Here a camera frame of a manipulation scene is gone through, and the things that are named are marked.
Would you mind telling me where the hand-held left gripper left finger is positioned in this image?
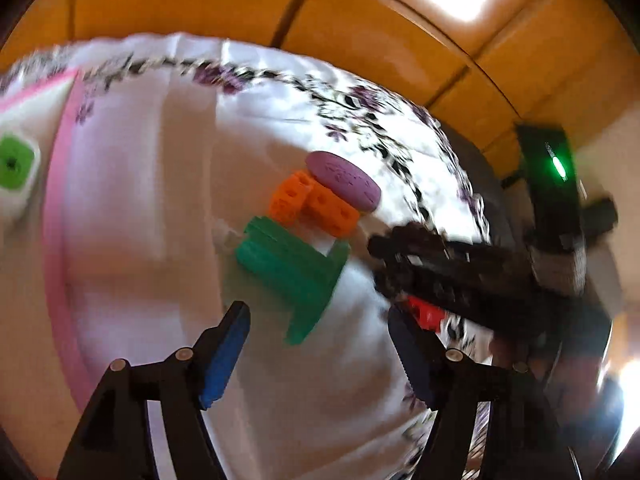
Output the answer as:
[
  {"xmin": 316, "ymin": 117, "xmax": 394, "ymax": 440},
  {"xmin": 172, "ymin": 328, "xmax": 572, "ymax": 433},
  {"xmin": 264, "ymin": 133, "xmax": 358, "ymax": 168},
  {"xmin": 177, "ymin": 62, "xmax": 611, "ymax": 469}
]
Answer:
[{"xmin": 55, "ymin": 301, "xmax": 251, "ymax": 480}]

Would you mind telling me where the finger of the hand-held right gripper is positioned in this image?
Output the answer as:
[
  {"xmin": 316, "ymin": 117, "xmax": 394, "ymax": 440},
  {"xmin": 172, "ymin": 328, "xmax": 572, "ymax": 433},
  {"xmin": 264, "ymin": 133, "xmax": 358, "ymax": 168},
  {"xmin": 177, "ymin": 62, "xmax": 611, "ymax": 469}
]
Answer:
[
  {"xmin": 440, "ymin": 239, "xmax": 543, "ymax": 283},
  {"xmin": 375, "ymin": 260, "xmax": 533, "ymax": 335}
]

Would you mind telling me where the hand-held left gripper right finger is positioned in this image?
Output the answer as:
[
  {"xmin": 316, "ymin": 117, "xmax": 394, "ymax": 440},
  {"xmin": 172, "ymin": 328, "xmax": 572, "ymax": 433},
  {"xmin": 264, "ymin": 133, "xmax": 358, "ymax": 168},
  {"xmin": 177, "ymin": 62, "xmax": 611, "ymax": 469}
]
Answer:
[{"xmin": 387, "ymin": 304, "xmax": 577, "ymax": 480}]

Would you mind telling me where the green plastic spool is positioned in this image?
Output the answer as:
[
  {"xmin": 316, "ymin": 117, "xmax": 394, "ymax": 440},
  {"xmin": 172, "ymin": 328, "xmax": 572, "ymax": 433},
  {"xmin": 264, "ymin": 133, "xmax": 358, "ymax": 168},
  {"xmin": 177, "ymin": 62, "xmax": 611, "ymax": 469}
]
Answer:
[{"xmin": 236, "ymin": 216, "xmax": 351, "ymax": 346}]

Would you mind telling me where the orange perforated cube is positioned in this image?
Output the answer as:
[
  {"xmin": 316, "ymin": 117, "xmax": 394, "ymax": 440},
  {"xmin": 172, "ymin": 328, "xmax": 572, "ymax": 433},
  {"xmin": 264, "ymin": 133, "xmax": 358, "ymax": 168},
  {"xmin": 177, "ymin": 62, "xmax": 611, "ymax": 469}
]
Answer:
[
  {"xmin": 268, "ymin": 171, "xmax": 315, "ymax": 223},
  {"xmin": 306, "ymin": 186, "xmax": 361, "ymax": 238}
]

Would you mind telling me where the pink cardboard box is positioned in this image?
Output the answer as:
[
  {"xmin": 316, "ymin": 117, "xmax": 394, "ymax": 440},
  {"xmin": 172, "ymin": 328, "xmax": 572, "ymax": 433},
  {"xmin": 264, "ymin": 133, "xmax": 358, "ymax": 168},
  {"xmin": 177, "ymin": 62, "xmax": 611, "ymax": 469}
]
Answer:
[{"xmin": 0, "ymin": 67, "xmax": 101, "ymax": 413}]

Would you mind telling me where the white and green toy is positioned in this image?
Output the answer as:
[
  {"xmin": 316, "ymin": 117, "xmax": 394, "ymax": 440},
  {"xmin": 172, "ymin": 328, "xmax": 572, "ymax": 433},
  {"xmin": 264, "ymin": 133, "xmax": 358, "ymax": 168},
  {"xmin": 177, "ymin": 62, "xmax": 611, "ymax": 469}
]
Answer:
[{"xmin": 0, "ymin": 130, "xmax": 41, "ymax": 221}]

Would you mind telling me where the red toy piece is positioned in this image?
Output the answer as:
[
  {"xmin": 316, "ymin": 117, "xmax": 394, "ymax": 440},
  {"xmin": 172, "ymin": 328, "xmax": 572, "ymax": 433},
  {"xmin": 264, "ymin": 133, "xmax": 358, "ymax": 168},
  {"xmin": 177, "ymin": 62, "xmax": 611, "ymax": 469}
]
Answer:
[{"xmin": 406, "ymin": 296, "xmax": 447, "ymax": 332}]

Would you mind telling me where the purple oval piece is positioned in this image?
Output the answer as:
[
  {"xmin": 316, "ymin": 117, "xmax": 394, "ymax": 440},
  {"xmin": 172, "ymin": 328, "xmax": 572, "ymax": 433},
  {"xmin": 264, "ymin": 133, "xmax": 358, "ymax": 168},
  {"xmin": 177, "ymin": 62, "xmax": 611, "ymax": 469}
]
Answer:
[{"xmin": 306, "ymin": 151, "xmax": 381, "ymax": 211}]

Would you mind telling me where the white embroidered floral tablecloth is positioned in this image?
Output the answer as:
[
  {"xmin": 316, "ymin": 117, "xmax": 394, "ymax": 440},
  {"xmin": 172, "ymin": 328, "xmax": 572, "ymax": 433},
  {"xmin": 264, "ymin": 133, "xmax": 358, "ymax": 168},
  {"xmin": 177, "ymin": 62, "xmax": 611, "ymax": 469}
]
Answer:
[{"xmin": 0, "ymin": 32, "xmax": 501, "ymax": 480}]

